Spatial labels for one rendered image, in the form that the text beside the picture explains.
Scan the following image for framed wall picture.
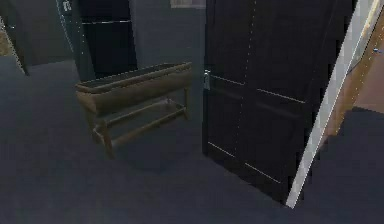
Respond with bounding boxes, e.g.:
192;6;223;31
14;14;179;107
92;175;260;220
170;0;207;9

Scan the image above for dark room door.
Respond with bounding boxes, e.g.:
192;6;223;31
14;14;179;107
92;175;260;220
0;0;34;77

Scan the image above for brown wooden trough table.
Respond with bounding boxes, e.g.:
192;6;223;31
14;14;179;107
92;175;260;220
75;61;194;159

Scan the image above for silver door handle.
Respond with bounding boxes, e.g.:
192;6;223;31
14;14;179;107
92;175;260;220
203;69;212;91

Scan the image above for black panelled room door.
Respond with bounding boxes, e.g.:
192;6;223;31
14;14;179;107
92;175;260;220
201;0;358;205

